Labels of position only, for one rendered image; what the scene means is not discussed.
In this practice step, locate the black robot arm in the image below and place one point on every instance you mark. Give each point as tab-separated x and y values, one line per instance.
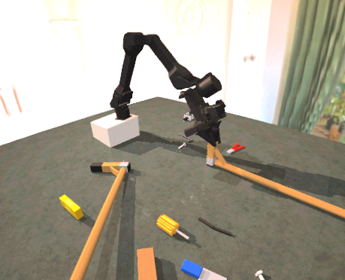
179	76

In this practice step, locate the yellow-handled screwdriver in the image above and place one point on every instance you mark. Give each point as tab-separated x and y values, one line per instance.
170	226

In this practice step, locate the orange flat bar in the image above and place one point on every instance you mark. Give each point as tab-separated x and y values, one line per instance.
146	264

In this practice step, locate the yellow rectangular block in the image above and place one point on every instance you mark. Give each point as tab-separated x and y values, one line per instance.
72	207

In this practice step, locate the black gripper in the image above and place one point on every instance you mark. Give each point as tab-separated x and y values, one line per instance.
203	127

